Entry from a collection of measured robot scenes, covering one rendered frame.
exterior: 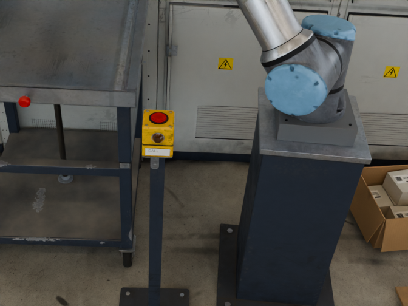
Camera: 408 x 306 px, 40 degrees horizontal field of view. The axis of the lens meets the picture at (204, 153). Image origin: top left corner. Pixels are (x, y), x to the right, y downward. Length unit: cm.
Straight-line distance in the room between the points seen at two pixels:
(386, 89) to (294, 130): 99
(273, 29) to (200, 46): 93
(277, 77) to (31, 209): 120
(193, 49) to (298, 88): 98
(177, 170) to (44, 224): 73
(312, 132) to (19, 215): 116
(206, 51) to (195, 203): 66
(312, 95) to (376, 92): 118
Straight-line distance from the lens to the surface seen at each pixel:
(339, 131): 166
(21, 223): 221
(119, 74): 170
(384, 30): 240
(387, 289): 237
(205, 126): 254
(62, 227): 217
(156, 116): 144
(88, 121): 257
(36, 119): 262
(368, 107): 260
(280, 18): 140
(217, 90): 242
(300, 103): 142
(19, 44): 188
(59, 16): 203
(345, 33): 155
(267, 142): 164
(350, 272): 236
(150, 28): 229
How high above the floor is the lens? 177
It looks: 40 degrees down
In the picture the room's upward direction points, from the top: 5 degrees clockwise
